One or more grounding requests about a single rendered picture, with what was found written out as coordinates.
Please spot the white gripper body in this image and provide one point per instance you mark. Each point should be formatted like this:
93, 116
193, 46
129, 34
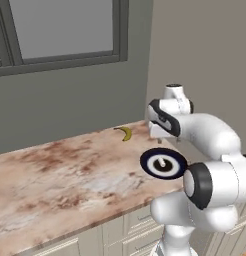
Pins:
156, 130

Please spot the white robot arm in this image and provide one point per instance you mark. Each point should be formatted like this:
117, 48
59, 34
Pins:
215, 133

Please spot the white marshmallow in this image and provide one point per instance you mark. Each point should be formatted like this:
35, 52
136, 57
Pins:
161, 163

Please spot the blue and white round plate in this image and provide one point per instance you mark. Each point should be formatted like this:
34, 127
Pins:
148, 164

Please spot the yellow banana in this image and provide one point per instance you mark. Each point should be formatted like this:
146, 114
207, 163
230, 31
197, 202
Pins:
127, 133

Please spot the cream drawer front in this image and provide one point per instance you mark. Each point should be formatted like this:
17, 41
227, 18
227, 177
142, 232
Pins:
136, 220
141, 245

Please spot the narrow cream cupboard door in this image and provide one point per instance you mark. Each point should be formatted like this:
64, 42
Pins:
113, 238

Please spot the cream cupboard run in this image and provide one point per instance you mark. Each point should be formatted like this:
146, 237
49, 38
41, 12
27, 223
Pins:
233, 240

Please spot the grey framed window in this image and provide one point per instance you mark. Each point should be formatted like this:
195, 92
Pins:
61, 30

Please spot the wide cream cupboard door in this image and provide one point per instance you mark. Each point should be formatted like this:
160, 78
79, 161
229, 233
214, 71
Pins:
58, 248

